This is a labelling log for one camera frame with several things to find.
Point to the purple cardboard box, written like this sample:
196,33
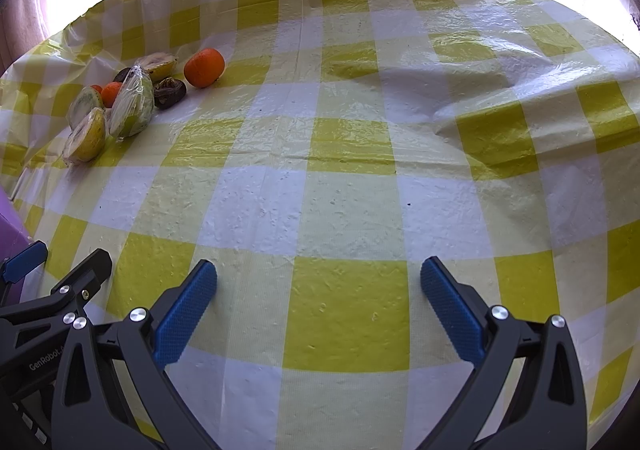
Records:
14,237

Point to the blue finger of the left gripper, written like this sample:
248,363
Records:
79,286
14,269

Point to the large orange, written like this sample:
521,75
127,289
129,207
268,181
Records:
204,68

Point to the yellow white checkered tablecloth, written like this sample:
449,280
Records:
345,142

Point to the yellow fruit half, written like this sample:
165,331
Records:
87,140

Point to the green cabbage half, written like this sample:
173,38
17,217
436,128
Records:
133,106

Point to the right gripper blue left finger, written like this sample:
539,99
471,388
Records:
89,409

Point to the pale fruit half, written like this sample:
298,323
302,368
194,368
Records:
88,98

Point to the pink floral curtain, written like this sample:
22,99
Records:
23,25

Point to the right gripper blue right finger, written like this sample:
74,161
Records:
525,390

